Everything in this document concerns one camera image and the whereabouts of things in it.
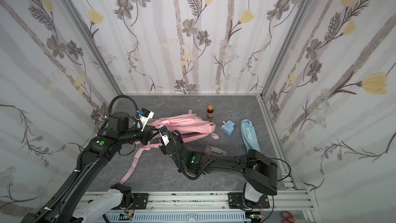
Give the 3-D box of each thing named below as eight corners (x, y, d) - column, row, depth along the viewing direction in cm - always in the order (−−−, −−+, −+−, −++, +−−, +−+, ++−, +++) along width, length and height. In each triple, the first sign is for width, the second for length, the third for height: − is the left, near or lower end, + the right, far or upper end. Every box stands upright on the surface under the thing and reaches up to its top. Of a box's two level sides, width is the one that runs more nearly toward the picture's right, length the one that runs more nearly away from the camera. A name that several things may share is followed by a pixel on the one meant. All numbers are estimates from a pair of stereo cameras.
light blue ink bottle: (222, 135, 100) (223, 131, 96) (221, 124, 105) (221, 120, 101) (234, 135, 100) (236, 131, 96) (233, 124, 105) (234, 120, 101)
